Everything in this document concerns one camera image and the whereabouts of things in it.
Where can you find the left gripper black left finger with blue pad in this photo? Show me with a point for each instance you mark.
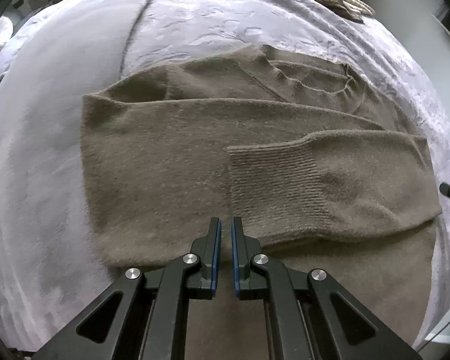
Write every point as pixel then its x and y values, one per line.
pixel 143 315

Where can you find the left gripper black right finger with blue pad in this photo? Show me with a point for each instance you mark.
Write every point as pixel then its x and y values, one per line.
pixel 309 315

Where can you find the brown knit sweater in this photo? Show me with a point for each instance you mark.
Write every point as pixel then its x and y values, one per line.
pixel 324 170

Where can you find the plain lavender fleece blanket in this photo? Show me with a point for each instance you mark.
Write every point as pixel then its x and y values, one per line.
pixel 48 271

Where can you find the lavender embossed bedspread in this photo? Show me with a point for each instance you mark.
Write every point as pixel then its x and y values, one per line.
pixel 177 31

